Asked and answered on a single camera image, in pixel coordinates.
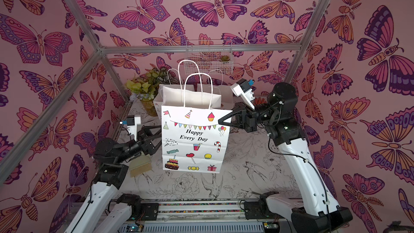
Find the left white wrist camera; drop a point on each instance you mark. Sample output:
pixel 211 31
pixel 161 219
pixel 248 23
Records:
pixel 132 123

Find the potted green leafy plant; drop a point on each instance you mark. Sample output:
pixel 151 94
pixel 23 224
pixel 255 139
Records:
pixel 145 88

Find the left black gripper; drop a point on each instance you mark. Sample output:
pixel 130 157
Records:
pixel 145 147

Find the white paper gift bag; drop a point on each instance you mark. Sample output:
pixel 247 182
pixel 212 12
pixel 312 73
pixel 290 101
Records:
pixel 192 139

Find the small plant in basket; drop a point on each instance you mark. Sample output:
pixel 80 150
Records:
pixel 225 58

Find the white wire wall basket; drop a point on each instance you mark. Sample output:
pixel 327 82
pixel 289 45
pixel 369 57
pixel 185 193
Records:
pixel 206 53

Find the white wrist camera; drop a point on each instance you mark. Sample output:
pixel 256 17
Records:
pixel 132 123
pixel 243 89

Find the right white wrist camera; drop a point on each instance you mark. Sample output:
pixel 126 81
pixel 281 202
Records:
pixel 243 89

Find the back right white paper bag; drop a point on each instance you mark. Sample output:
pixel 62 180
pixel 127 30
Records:
pixel 219 87

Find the back left white paper bag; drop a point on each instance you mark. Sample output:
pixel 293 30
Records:
pixel 178 85

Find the red rubber glove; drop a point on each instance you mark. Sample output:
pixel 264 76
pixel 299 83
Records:
pixel 260 101

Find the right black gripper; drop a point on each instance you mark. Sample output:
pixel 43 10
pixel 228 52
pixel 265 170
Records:
pixel 247 120

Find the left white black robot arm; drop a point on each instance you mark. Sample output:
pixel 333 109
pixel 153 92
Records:
pixel 106 174

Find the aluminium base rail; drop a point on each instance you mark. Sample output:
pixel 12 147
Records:
pixel 202 216

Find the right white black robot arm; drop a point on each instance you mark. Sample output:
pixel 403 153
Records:
pixel 319 211

